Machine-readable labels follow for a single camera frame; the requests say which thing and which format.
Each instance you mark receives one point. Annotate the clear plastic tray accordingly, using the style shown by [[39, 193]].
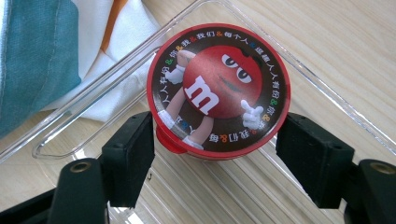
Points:
[[218, 193]]

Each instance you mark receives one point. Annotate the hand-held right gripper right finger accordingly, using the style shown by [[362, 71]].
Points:
[[311, 161]]

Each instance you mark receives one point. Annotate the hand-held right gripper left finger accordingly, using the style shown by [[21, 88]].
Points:
[[130, 161]]

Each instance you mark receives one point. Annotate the red candy can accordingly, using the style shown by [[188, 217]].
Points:
[[224, 81]]

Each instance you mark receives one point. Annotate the white patterned tote bag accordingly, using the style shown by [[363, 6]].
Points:
[[40, 53]]

